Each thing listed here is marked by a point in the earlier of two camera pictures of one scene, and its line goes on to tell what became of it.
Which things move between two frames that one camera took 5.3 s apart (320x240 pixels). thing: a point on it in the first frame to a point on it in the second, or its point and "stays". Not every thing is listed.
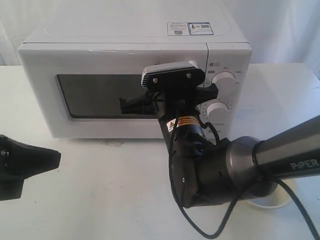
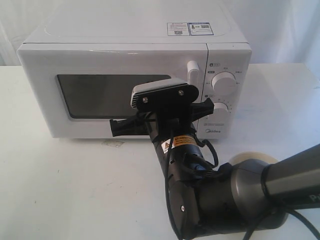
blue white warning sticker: (189, 28) stays
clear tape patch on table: (116, 143) stays
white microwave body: (218, 23) stays
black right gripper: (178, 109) to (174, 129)
